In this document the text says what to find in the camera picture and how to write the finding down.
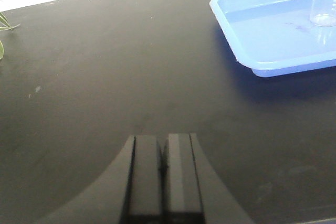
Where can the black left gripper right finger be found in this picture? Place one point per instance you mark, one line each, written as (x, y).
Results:
(193, 192)

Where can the clear glass beaker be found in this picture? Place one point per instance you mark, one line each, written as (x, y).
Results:
(323, 13)

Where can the blue plastic tray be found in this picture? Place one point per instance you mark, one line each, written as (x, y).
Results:
(275, 37)

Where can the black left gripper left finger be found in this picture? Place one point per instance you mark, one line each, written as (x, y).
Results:
(128, 191)

